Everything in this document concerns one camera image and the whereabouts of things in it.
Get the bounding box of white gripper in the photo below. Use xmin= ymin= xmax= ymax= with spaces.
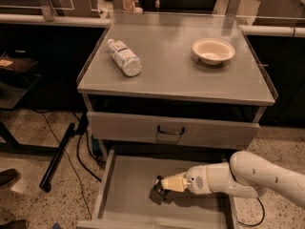
xmin=161 ymin=165 xmax=211 ymax=195

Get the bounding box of black rxbar chocolate wrapper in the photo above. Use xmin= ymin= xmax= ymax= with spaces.
xmin=153 ymin=176 xmax=170 ymax=200

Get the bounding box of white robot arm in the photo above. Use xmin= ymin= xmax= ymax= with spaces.
xmin=154 ymin=151 xmax=305 ymax=208

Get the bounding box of closed grey upper drawer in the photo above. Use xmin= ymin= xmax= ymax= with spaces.
xmin=88 ymin=112 xmax=259 ymax=149

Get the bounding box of open grey middle drawer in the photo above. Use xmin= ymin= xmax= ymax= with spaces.
xmin=77 ymin=146 xmax=238 ymax=229

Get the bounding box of grey metal drawer cabinet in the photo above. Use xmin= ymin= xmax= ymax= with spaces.
xmin=75 ymin=11 xmax=279 ymax=229

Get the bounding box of black metal floor bar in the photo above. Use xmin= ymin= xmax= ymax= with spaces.
xmin=39 ymin=123 xmax=74 ymax=193

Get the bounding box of white paper bowl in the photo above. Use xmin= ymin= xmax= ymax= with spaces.
xmin=192 ymin=38 xmax=235 ymax=65

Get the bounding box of clear plastic water bottle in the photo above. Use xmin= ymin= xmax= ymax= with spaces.
xmin=107 ymin=39 xmax=142 ymax=77

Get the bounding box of dark shoe bottom left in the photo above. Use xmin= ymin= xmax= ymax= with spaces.
xmin=0 ymin=219 xmax=28 ymax=229

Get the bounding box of dark shoe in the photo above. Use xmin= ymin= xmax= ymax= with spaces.
xmin=0 ymin=169 xmax=19 ymax=188
xmin=0 ymin=219 xmax=28 ymax=229

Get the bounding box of dark side table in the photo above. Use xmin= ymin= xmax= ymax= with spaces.
xmin=0 ymin=53 xmax=57 ymax=156

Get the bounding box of black drawer handle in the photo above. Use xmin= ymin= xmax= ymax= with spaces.
xmin=157 ymin=125 xmax=185 ymax=135

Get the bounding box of black floor cable right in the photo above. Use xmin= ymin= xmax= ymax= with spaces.
xmin=237 ymin=197 xmax=266 ymax=227

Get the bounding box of black floor cable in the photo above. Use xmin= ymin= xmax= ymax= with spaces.
xmin=31 ymin=108 xmax=107 ymax=221
xmin=237 ymin=197 xmax=266 ymax=227

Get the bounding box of black floor cable left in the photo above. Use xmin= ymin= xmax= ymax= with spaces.
xmin=31 ymin=108 xmax=107 ymax=221

